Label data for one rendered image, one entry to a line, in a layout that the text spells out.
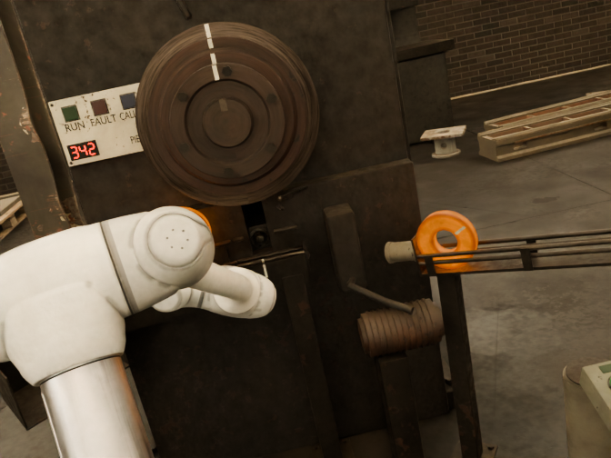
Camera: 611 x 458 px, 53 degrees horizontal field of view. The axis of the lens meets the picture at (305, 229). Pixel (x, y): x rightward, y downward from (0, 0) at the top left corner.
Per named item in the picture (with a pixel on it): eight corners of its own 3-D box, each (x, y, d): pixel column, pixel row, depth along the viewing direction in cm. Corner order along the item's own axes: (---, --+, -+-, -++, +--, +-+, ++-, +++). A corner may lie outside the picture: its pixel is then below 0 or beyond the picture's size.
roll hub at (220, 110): (187, 184, 157) (158, 75, 148) (294, 162, 158) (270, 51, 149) (185, 190, 152) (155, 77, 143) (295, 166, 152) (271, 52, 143)
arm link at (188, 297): (145, 283, 144) (200, 294, 146) (135, 315, 129) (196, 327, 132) (154, 243, 140) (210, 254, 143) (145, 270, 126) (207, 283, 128)
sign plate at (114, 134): (71, 165, 171) (49, 102, 165) (161, 145, 172) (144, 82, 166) (68, 166, 169) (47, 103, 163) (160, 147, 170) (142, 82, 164)
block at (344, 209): (335, 281, 184) (321, 206, 176) (361, 274, 184) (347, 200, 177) (341, 294, 174) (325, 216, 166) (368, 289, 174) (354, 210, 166)
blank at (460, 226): (447, 273, 164) (444, 280, 162) (408, 232, 165) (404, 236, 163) (491, 243, 155) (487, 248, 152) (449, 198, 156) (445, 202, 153)
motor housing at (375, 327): (383, 458, 189) (353, 305, 172) (451, 442, 190) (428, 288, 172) (392, 487, 177) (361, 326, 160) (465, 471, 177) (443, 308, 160)
